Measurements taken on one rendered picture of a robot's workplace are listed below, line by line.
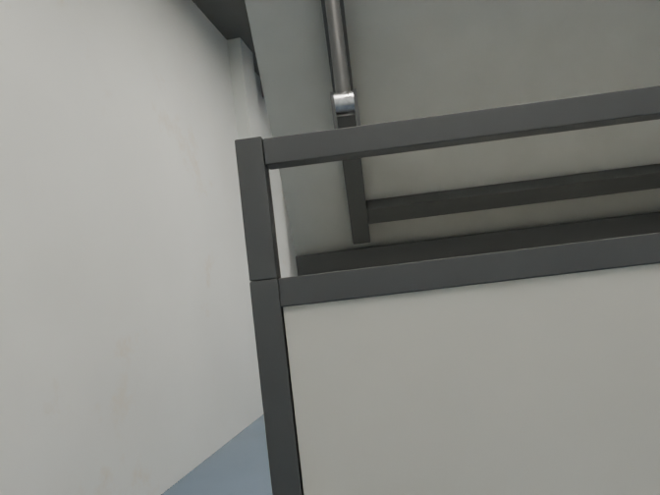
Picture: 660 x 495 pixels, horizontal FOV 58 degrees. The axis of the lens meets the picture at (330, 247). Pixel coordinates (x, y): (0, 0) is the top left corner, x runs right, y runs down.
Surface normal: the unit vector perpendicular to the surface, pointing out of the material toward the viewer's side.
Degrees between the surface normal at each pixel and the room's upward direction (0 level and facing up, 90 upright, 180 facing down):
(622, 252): 90
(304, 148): 90
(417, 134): 90
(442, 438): 90
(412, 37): 129
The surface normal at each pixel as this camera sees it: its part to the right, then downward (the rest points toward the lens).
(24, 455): 0.98, -0.13
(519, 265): -0.07, -0.07
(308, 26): 0.03, 0.57
